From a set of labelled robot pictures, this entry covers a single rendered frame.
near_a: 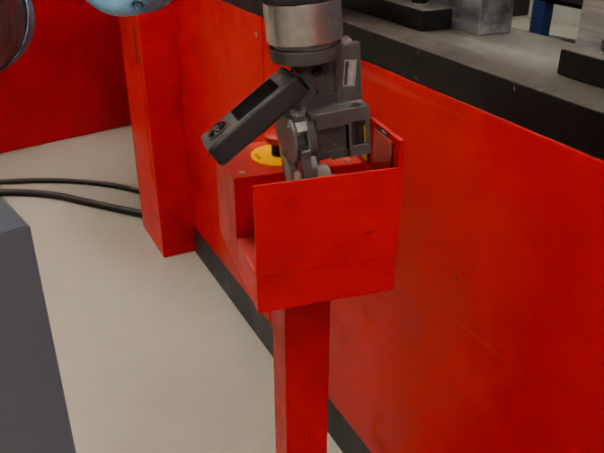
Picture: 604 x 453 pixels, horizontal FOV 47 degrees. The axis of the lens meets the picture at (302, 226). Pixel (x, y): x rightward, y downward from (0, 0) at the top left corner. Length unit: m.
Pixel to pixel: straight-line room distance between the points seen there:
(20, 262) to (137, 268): 1.45
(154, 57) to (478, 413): 1.35
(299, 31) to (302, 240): 0.21
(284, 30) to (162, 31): 1.34
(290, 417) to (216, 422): 0.65
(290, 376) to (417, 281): 0.26
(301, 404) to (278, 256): 0.28
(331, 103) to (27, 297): 0.37
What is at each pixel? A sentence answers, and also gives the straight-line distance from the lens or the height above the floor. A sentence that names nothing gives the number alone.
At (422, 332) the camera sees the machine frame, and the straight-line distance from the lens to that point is 1.08.
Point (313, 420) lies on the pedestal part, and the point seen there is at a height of 0.42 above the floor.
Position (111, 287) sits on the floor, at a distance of 2.10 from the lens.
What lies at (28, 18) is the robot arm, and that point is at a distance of 0.85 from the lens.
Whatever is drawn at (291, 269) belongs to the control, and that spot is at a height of 0.71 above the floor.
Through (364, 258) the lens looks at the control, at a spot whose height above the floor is 0.71.
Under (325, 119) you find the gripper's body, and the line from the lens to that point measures 0.69.
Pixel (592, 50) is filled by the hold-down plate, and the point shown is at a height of 0.90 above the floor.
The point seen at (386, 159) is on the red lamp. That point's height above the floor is 0.81.
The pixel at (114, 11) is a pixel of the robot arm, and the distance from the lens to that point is 0.55.
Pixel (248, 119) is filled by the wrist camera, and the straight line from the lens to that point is 0.68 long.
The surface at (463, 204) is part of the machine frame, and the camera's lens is 0.92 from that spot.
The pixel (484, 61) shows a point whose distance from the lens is 0.90.
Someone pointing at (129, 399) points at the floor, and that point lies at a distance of 1.68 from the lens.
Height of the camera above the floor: 1.08
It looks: 27 degrees down
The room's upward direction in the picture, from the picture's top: straight up
